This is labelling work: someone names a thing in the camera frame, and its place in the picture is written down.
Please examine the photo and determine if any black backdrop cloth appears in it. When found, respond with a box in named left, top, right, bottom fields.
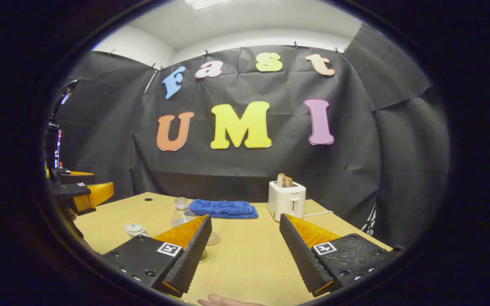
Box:
left=51, top=23, right=450, bottom=247

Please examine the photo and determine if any green label water bottle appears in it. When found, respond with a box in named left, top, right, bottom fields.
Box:
left=171, top=197, right=209, bottom=262

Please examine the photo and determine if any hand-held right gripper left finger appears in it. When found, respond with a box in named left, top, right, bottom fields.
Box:
left=100, top=214, right=212, bottom=298

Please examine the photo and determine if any blue towel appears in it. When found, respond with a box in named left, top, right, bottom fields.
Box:
left=189, top=199, right=259, bottom=219

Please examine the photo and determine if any white toaster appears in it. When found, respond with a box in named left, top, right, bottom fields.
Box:
left=268, top=180, right=307, bottom=222

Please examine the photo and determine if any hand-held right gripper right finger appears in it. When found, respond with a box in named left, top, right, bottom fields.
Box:
left=279, top=213, right=405, bottom=297

